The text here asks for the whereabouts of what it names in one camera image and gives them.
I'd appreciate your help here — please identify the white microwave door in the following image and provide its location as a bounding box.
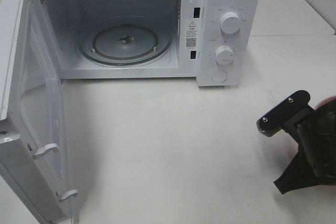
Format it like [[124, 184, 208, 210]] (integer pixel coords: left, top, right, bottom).
[[1, 0, 78, 223]]

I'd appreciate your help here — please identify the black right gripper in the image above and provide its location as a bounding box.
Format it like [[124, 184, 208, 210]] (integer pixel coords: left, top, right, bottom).
[[274, 103, 335, 195]]

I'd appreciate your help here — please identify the white microwave oven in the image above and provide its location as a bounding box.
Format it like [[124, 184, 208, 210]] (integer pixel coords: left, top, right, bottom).
[[45, 0, 258, 87]]

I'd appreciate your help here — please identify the white timer knob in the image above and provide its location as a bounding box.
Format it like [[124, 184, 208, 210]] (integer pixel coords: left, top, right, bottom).
[[215, 46, 234, 65]]

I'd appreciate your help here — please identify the round door release button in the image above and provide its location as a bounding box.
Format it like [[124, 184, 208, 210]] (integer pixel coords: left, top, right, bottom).
[[211, 70, 227, 83]]

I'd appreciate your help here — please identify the pink round plate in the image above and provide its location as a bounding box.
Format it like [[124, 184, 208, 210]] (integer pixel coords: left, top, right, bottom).
[[314, 95, 336, 110]]

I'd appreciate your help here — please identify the white upper microwave knob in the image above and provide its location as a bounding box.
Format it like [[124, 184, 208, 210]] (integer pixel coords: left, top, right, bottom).
[[219, 10, 242, 34]]

